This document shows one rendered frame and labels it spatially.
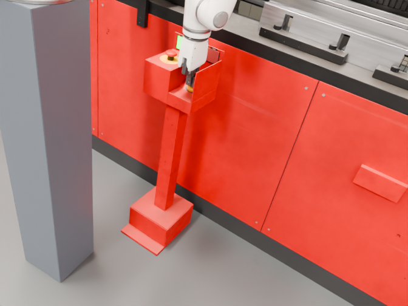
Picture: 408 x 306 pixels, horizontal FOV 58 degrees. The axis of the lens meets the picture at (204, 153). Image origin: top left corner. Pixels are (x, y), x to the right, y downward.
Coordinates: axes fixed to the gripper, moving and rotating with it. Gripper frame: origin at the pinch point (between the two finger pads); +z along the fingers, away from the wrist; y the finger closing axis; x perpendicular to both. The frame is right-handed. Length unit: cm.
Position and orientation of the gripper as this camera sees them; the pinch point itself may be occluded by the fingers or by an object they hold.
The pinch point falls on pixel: (191, 79)
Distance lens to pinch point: 123.4
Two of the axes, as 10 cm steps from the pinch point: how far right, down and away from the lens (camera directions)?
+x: 8.3, 4.4, -3.5
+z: -1.2, 7.5, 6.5
